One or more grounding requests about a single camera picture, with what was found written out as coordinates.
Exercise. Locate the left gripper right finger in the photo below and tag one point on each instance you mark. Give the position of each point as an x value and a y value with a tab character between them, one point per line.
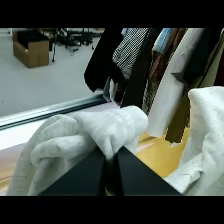
140	176

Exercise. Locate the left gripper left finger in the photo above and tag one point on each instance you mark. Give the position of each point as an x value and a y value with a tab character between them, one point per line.
83	176

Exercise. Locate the white long-sleeved shirt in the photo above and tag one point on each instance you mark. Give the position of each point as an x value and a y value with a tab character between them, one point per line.
83	136

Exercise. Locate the white garment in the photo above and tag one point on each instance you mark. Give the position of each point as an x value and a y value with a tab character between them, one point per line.
166	100

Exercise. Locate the brown patterned garment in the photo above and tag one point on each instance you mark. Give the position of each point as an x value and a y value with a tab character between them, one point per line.
155	80

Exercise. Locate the black garment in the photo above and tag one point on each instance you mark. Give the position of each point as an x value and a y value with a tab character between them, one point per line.
140	76
101	63
200	56

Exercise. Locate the checked shirt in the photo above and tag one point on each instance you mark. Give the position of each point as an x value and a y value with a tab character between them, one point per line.
130	50

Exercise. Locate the cardboard box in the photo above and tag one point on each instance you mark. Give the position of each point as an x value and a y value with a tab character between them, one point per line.
31	51

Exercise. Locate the light blue garment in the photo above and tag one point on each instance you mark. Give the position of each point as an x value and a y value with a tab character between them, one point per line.
163	40

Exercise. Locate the silver frame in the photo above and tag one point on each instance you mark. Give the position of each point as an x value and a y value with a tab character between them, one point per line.
50	111

